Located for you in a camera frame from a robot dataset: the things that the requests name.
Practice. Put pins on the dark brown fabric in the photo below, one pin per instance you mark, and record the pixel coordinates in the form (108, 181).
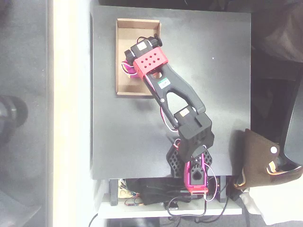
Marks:
(284, 35)

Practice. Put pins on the brown felt bag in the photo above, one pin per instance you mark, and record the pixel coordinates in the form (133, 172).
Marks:
(255, 160)

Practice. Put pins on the white shelf board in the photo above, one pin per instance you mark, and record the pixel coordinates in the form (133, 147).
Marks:
(142, 211)

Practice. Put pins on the black usb connector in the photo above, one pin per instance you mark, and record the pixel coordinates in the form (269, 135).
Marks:
(174, 208)

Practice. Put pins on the black table clamp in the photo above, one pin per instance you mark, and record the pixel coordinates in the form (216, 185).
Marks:
(223, 189)
(113, 191)

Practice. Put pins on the light wooden piece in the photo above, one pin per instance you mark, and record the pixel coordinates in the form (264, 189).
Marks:
(123, 194)

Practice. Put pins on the black perforated arm base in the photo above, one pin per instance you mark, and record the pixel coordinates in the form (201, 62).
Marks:
(174, 163)

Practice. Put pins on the white cloth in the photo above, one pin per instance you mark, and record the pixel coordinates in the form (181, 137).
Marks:
(279, 205)

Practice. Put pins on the small controller circuit board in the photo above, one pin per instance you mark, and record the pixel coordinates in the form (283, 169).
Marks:
(132, 204)

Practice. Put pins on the dark cylindrical object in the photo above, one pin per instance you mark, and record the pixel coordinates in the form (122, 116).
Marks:
(11, 113)

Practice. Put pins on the shallow cardboard box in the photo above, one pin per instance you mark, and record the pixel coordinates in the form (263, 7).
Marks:
(132, 33)

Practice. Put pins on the black chair part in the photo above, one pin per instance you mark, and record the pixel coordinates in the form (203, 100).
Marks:
(296, 132)

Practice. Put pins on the magenta gripper yellow face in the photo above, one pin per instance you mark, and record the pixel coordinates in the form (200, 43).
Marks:
(129, 70)

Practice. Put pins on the black pouch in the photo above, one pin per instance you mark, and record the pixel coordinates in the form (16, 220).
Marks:
(156, 191)

